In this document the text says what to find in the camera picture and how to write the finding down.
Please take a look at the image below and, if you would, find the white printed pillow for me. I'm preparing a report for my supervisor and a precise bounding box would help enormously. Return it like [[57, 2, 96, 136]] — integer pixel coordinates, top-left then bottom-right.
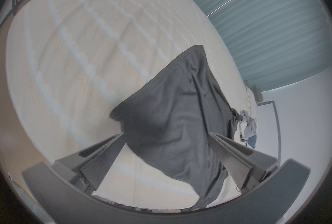
[[245, 85, 258, 120]]

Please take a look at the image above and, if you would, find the black T-shirt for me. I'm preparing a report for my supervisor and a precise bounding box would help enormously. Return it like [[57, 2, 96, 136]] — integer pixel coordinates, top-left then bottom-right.
[[109, 45, 243, 212]]

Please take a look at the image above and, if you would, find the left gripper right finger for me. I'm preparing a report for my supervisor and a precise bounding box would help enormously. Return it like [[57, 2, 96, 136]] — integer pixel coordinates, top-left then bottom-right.
[[208, 132, 279, 190]]

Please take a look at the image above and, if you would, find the grey bedside table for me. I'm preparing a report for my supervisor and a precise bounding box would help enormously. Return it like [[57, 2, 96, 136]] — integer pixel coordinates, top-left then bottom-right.
[[250, 85, 264, 102]]

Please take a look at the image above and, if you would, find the pile of clothes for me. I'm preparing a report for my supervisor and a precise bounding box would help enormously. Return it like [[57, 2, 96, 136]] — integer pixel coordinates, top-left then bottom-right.
[[239, 109, 258, 149]]

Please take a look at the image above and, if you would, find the bed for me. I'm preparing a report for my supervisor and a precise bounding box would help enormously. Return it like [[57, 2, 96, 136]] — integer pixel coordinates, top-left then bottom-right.
[[5, 0, 283, 214]]

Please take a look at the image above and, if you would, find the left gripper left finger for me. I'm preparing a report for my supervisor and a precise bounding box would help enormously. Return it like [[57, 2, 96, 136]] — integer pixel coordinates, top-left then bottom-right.
[[53, 133, 126, 191]]

